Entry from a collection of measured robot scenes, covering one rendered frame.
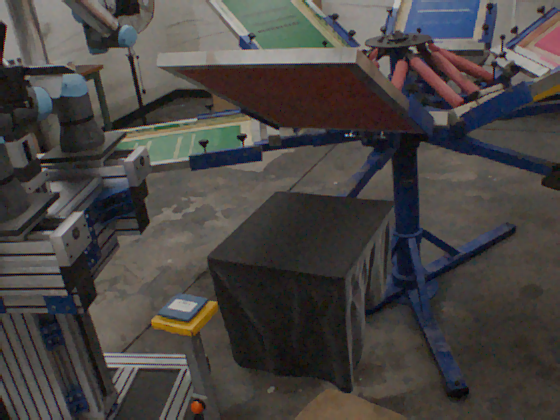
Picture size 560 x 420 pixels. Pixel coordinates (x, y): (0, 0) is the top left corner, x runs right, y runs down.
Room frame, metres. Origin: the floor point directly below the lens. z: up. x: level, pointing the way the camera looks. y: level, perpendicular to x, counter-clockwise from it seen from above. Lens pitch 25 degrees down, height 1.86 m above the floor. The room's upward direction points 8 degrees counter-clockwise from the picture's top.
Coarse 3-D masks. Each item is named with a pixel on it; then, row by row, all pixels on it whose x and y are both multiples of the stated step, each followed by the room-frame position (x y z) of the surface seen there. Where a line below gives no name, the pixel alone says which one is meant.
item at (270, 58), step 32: (160, 64) 1.69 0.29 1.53; (192, 64) 1.64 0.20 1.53; (224, 64) 1.59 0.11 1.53; (256, 64) 1.55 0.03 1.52; (288, 64) 1.51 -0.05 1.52; (320, 64) 1.47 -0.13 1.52; (352, 64) 1.43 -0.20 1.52; (224, 96) 1.93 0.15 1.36; (384, 96) 1.65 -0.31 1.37; (320, 128) 2.19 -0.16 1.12; (416, 128) 1.95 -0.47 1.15
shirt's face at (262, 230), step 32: (288, 192) 2.02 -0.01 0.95; (256, 224) 1.80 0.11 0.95; (288, 224) 1.77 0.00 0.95; (320, 224) 1.74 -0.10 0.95; (352, 224) 1.71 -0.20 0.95; (224, 256) 1.62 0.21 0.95; (256, 256) 1.59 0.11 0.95; (288, 256) 1.57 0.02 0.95; (320, 256) 1.54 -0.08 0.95; (352, 256) 1.52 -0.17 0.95
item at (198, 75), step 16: (208, 80) 1.77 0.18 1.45; (224, 80) 1.74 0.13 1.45; (240, 80) 1.72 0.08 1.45; (256, 80) 1.69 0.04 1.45; (272, 80) 1.67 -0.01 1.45; (240, 96) 1.90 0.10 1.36; (256, 96) 1.87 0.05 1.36; (272, 96) 1.84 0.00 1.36; (288, 96) 1.81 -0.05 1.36; (272, 112) 2.05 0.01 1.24; (288, 112) 2.01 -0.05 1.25; (304, 112) 1.98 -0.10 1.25; (320, 112) 1.95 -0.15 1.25
